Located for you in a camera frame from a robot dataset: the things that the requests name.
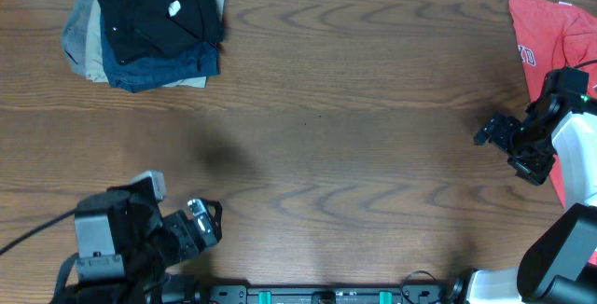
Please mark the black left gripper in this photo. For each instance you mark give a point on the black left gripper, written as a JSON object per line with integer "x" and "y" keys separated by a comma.
{"x": 209, "y": 231}

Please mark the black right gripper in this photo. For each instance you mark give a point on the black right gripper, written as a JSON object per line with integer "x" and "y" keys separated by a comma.
{"x": 534, "y": 171}

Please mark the black t-shirt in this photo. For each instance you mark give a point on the black t-shirt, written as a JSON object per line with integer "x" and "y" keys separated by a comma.
{"x": 137, "y": 29}

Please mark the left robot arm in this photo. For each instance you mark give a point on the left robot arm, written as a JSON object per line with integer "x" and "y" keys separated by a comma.
{"x": 125, "y": 246}

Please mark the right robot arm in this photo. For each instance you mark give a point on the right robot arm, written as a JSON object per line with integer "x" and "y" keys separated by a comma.
{"x": 556, "y": 268}

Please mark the red t-shirt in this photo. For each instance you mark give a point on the red t-shirt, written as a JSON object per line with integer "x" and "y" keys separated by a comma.
{"x": 552, "y": 36}

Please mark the navy folded trousers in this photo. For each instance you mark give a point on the navy folded trousers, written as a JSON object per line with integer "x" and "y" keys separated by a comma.
{"x": 151, "y": 72}

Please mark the grey folded trousers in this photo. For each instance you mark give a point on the grey folded trousers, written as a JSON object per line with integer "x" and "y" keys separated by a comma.
{"x": 74, "y": 36}

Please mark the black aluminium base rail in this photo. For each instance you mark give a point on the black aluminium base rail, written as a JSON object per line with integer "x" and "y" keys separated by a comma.
{"x": 409, "y": 293}

